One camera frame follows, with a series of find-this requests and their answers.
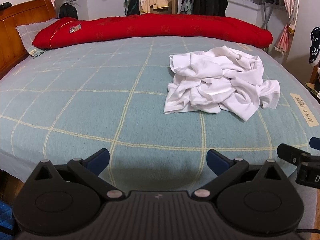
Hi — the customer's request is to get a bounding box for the white t-shirt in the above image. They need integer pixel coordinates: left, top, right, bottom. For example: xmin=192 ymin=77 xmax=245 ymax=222
xmin=164 ymin=46 xmax=280 ymax=121

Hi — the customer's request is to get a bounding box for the teal plaid bed blanket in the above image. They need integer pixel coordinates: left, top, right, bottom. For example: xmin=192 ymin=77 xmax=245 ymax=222
xmin=1 ymin=37 xmax=319 ymax=192

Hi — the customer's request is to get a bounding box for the navy star-patterned garment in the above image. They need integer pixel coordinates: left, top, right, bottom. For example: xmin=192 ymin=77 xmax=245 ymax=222
xmin=309 ymin=27 xmax=320 ymax=67

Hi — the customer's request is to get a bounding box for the red quilt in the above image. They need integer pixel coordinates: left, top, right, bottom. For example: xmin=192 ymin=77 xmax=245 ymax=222
xmin=32 ymin=14 xmax=273 ymax=50

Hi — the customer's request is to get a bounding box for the wooden headboard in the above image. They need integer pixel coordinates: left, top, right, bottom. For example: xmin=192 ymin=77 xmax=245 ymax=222
xmin=0 ymin=0 xmax=57 ymax=79

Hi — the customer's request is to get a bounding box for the grey plaid pillow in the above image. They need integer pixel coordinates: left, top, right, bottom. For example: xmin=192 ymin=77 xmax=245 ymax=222
xmin=16 ymin=18 xmax=59 ymax=57

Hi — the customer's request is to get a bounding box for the pink striped curtain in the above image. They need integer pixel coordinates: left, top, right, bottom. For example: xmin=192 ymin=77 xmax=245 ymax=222
xmin=273 ymin=0 xmax=300 ymax=55

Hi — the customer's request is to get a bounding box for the yellow hanging garment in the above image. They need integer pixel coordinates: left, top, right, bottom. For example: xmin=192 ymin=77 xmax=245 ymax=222
xmin=139 ymin=0 xmax=169 ymax=14

